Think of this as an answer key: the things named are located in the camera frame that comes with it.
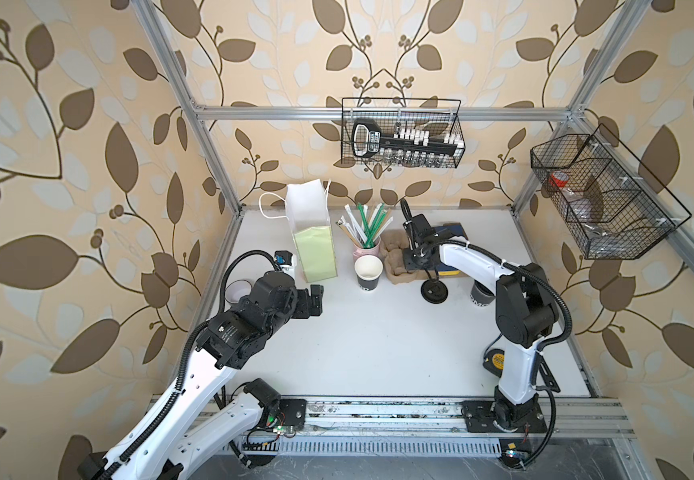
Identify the black tool in basket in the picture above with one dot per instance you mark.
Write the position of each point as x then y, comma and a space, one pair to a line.
367, 140

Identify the wire basket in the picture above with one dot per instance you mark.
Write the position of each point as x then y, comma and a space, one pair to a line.
433, 114
615, 206

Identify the yellow tape measure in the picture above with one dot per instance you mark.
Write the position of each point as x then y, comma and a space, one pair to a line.
493, 361

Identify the red item in basket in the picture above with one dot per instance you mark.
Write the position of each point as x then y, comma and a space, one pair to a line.
559, 179

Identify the white green paper bag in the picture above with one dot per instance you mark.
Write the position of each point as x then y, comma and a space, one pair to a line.
307, 213

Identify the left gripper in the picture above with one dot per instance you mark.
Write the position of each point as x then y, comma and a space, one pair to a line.
305, 309

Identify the black paper coffee cup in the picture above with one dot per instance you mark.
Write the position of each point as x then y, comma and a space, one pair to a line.
481, 295

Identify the right wire basket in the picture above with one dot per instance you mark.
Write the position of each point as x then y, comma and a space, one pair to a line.
615, 206

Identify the back wire basket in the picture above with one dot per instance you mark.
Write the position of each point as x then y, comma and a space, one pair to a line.
433, 114

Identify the black wrench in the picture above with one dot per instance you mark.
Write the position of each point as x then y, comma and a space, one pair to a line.
548, 380

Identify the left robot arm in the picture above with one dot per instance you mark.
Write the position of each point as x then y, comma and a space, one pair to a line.
165, 444

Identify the brown pulp cup carrier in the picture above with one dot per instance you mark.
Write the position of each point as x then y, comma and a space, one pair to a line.
393, 243

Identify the remaining black paper cup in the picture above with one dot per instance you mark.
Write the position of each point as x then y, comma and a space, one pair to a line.
368, 269

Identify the pink straw holder cup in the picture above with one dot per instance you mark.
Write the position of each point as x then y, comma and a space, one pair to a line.
361, 251

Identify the black plastic cup lid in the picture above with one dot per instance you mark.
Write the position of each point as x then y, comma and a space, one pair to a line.
434, 291

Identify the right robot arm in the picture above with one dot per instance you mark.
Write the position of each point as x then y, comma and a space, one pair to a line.
529, 313

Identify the grey tape roll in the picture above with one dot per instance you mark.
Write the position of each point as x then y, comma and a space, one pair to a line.
236, 290

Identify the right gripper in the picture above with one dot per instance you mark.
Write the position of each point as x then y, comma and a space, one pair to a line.
409, 263

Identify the white wrapped straw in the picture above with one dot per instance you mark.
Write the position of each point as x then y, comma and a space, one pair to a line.
360, 234

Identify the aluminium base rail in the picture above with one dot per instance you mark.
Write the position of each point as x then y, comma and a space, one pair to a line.
395, 427

